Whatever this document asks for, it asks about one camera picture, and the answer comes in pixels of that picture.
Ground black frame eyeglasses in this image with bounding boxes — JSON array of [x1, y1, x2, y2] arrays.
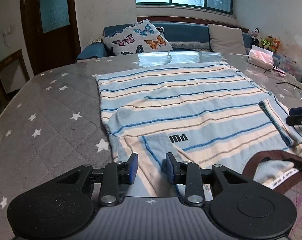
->
[[264, 66, 301, 90]]

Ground blue striped knit sweater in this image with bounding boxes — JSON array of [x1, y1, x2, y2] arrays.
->
[[96, 61, 302, 197]]

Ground small wooden side table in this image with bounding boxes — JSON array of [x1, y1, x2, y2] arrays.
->
[[0, 49, 30, 108]]

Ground grey star pattern tablecloth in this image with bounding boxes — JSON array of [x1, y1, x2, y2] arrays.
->
[[0, 51, 302, 239]]

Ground dark wooden door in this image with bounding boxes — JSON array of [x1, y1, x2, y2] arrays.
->
[[20, 0, 81, 75]]

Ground panda plush toy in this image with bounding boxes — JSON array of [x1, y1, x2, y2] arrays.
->
[[248, 28, 262, 47]]

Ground pink tissue box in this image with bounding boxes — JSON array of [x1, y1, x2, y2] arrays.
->
[[248, 45, 274, 69]]

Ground blue sofa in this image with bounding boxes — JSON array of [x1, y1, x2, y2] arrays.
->
[[76, 22, 254, 62]]

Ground beige plain cushion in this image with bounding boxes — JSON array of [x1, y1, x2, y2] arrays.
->
[[208, 24, 246, 55]]

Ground orange green plush toys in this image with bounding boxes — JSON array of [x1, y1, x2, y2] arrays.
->
[[260, 35, 280, 54]]

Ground butterfly print white pillow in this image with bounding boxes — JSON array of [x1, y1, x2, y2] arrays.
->
[[102, 20, 173, 55]]

